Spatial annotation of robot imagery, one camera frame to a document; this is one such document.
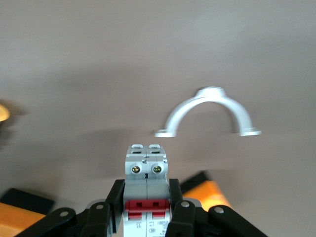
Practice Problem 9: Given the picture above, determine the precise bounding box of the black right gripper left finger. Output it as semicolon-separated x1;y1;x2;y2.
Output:
21;178;125;237

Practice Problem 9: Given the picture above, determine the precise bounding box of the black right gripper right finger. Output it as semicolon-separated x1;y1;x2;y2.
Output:
168;178;269;237

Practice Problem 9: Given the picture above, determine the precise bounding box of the white circuit breaker red switch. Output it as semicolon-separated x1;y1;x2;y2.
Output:
122;144;171;237

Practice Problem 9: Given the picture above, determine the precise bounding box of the orange button box with hole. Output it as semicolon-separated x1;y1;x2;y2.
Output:
181;170;232;216
0;188;55;237

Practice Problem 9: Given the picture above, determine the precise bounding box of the small white pipe clamp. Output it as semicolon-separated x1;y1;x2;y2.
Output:
154;85;262;139

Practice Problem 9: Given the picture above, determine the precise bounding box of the orange mushroom push button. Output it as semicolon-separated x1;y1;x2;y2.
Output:
0;100;13;149

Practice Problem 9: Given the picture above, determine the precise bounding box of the brown table mat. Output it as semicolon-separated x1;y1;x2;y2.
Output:
0;0;316;237

